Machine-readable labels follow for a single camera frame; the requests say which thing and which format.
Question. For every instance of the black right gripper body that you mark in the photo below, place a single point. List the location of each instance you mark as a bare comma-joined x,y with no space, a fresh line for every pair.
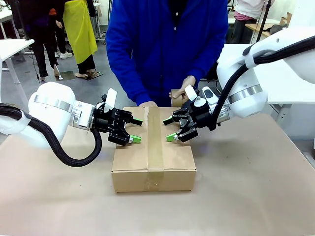
203,116

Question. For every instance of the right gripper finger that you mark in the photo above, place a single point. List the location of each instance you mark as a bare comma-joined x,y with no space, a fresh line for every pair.
188,134
178,115

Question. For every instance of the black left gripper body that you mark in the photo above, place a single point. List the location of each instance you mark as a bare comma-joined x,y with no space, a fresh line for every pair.
105,121

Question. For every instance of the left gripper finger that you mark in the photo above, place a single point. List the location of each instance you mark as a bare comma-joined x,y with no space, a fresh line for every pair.
134,120
120,137

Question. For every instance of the brown packing tape roll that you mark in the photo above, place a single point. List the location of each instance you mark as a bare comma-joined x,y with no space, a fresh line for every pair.
178,101

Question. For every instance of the large brown cardboard box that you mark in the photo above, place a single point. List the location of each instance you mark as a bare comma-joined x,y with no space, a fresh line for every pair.
130,159

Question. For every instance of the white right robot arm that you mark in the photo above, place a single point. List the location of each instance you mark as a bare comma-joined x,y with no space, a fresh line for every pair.
246,73

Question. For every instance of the person's left forearm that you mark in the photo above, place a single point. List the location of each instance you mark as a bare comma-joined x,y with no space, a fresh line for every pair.
209,64

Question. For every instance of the person's right forearm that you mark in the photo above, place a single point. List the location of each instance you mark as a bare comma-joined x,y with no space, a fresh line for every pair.
128,83

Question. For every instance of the person's right hand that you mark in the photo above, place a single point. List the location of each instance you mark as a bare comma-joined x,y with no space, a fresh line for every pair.
148,103

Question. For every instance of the person's left hand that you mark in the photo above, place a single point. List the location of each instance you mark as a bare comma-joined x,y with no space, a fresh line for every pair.
188,81

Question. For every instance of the brown tape strip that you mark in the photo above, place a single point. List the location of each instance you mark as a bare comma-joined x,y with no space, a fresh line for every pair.
155,137

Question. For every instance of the black floor plate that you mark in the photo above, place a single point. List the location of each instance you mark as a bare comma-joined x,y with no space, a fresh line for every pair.
94,75
66,75

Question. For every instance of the person in blue jacket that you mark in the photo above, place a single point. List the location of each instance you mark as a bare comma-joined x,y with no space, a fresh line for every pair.
167,44

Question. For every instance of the white metal stand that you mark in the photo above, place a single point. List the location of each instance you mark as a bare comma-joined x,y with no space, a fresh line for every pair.
101,29

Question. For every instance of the person in yellow apron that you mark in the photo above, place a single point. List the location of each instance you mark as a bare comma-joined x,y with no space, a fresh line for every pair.
78,29

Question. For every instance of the wooden background table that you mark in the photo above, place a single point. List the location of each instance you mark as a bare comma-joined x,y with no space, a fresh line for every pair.
253,25

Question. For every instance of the person in white pink top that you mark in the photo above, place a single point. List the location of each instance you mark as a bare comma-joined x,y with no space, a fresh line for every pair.
246,9

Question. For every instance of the black tripod pole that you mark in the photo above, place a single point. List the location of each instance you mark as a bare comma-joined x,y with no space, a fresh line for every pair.
264,17

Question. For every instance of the person in black clothes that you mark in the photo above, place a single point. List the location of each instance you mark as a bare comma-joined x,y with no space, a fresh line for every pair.
39,24

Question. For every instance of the white table with legs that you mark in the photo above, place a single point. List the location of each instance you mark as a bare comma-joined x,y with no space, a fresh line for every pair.
12,46

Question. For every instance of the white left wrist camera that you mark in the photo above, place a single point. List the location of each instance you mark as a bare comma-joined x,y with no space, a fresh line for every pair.
111,98

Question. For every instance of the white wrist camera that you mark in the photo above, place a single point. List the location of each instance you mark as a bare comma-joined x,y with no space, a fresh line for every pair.
190,92
111,98

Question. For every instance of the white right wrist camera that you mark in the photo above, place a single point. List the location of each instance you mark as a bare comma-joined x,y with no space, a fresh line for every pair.
190,92

